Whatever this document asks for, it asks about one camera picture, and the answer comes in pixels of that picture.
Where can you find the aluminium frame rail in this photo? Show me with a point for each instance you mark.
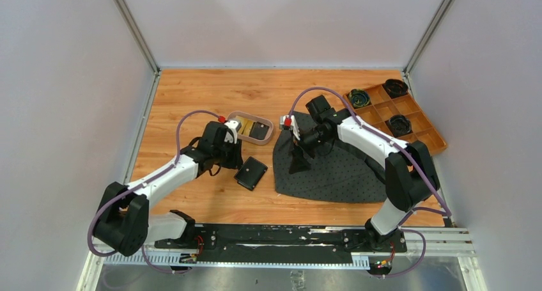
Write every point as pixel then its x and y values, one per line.
pixel 422 244

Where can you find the coiled black belt top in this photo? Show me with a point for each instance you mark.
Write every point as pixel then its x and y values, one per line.
pixel 395 88

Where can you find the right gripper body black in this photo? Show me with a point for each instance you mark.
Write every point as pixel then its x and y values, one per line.
pixel 313 139

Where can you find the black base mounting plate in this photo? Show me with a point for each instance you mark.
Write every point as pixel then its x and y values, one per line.
pixel 283 244

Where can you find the pink oval tray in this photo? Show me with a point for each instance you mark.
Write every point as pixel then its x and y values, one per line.
pixel 233 114

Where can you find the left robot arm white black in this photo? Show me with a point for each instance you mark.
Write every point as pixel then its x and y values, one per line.
pixel 123 220

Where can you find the gold credit card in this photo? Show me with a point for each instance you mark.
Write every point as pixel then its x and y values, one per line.
pixel 245 125

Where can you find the coiled black belt middle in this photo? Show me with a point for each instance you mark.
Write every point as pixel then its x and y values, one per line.
pixel 399 125

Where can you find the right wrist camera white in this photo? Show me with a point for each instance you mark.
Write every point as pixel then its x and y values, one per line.
pixel 289 123

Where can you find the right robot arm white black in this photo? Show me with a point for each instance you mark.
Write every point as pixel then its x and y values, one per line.
pixel 409 172

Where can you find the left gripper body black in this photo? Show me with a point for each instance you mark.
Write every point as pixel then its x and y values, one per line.
pixel 227 154

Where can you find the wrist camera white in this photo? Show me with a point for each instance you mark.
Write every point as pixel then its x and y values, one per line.
pixel 233 127
pixel 289 123

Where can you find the dark grey dotted cloth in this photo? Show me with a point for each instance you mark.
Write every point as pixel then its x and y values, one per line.
pixel 339 173

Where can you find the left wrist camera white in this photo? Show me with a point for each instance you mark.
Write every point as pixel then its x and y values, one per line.
pixel 233 127

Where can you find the black leather card holder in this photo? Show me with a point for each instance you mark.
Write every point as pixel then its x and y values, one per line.
pixel 250 173

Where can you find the brown wooden compartment tray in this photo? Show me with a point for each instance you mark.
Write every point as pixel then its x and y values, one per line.
pixel 390 108

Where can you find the coiled black belt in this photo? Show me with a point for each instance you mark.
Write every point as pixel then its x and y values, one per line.
pixel 399 125
pixel 395 88

